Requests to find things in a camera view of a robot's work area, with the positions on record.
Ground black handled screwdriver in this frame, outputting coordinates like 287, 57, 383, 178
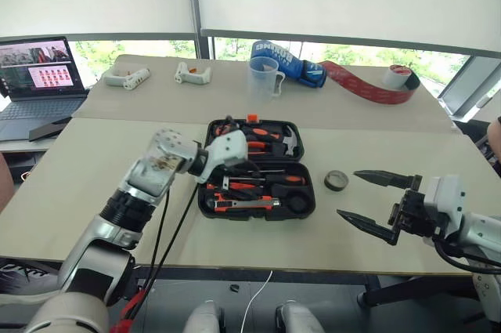
230, 183, 293, 197

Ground red cable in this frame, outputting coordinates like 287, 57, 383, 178
109, 288, 148, 333

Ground white handheld gripper device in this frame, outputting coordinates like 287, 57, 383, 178
103, 67, 152, 92
174, 61, 213, 85

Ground silver rounded robot leg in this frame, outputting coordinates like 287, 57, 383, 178
182, 299, 226, 333
275, 299, 326, 333

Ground open laptop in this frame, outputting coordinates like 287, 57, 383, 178
0, 36, 92, 142

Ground clear plastic measuring cup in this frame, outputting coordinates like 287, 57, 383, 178
247, 56, 286, 103

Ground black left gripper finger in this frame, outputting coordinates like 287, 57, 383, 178
218, 115, 240, 136

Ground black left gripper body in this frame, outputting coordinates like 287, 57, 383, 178
223, 165, 259, 178

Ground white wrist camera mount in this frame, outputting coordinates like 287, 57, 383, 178
424, 175, 467, 233
204, 130, 251, 172

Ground black table leg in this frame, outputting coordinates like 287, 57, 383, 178
357, 274, 475, 309

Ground black tool case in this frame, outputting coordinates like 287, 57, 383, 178
197, 114, 317, 221

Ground orange black long pliers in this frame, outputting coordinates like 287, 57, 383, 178
241, 126, 282, 140

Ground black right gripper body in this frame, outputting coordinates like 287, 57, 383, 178
387, 187, 444, 238

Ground blue boxing glove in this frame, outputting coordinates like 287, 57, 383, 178
250, 39, 328, 89

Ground white dotted robot part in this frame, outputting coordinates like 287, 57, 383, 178
470, 270, 501, 324

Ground black tape roll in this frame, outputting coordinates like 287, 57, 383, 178
323, 169, 349, 192

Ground grey tilted window sash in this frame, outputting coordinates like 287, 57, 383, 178
437, 56, 501, 119

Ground grey window post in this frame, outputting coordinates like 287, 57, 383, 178
186, 0, 215, 61

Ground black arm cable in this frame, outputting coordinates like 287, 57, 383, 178
432, 235, 501, 275
146, 182, 201, 310

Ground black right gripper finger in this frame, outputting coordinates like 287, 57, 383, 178
336, 209, 402, 247
352, 169, 423, 191

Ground steel claw hammer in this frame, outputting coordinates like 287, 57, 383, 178
269, 125, 303, 158

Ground white thin cable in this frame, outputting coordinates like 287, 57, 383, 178
245, 269, 274, 333

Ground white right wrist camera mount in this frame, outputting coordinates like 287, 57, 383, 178
424, 175, 467, 233

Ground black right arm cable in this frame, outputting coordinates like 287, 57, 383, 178
432, 235, 501, 275

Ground orange utility knife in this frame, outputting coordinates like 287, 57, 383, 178
207, 197, 282, 213

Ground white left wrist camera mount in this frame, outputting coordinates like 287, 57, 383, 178
204, 130, 251, 172

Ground orange handled pliers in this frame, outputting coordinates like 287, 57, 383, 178
246, 139, 277, 156

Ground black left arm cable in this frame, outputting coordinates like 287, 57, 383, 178
146, 182, 201, 310

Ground orange and black screwdriver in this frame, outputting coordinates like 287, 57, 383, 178
229, 175, 307, 188

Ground red hand wrap strap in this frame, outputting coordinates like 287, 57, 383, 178
320, 60, 422, 107

